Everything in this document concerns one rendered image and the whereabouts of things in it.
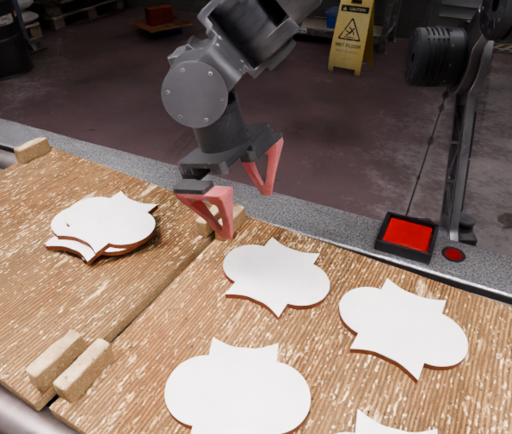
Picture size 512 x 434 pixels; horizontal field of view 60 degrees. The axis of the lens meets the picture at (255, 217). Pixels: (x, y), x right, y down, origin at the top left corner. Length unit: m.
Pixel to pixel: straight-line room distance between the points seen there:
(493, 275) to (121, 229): 0.50
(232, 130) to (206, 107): 0.09
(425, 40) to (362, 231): 0.93
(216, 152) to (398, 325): 0.27
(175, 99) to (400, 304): 0.33
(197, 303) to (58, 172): 0.39
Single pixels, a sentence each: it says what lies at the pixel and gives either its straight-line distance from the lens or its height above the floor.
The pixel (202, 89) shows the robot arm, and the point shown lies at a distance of 0.39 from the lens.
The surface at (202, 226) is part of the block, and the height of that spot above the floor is 0.96.
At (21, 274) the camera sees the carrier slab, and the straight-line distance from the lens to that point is 0.63.
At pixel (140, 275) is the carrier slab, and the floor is 0.94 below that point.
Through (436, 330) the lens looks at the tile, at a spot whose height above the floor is 0.94.
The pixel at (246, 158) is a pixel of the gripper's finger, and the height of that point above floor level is 1.08.
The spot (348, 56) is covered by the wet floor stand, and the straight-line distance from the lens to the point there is 4.02.
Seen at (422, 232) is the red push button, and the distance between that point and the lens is 0.67.
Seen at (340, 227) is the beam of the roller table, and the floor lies 0.91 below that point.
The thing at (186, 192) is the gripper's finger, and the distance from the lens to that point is 0.47.
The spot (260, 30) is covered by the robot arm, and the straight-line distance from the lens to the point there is 0.45.
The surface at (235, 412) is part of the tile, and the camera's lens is 0.44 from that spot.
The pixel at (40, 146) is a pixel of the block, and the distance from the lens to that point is 0.88.
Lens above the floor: 1.33
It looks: 37 degrees down
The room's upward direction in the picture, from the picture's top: straight up
